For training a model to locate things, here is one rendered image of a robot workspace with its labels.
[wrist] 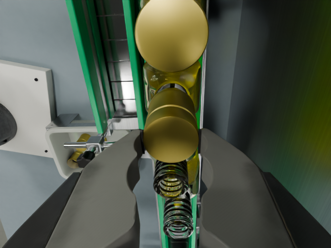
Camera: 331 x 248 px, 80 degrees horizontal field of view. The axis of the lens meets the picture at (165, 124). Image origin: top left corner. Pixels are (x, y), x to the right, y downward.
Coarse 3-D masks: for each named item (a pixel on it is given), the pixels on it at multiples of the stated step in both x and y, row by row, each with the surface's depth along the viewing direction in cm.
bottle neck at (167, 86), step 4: (168, 84) 17; (172, 84) 17; (176, 84) 17; (160, 88) 17; (164, 88) 16; (168, 88) 16; (172, 88) 16; (176, 88) 16; (180, 88) 16; (184, 88) 17
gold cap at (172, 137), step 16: (160, 96) 14; (176, 96) 13; (160, 112) 12; (176, 112) 11; (192, 112) 13; (144, 128) 12; (160, 128) 11; (176, 128) 11; (192, 128) 11; (144, 144) 12; (160, 144) 12; (176, 144) 12; (192, 144) 12; (160, 160) 12; (176, 160) 12
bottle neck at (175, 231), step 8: (168, 200) 21; (176, 200) 21; (184, 200) 21; (168, 208) 20; (176, 208) 20; (184, 208) 20; (168, 216) 19; (176, 216) 19; (184, 216) 19; (192, 216) 20; (168, 224) 19; (176, 224) 21; (184, 224) 18; (192, 224) 19; (168, 232) 19; (176, 232) 20; (184, 232) 20; (192, 232) 19
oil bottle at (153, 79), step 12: (144, 72) 18; (156, 72) 17; (168, 72) 17; (180, 72) 17; (192, 72) 17; (144, 84) 18; (156, 84) 17; (180, 84) 17; (192, 84) 17; (192, 96) 18
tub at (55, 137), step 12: (48, 132) 50; (60, 132) 55; (72, 132) 59; (84, 132) 58; (96, 132) 58; (120, 132) 58; (48, 144) 52; (60, 144) 56; (60, 156) 56; (60, 168) 56; (72, 168) 60
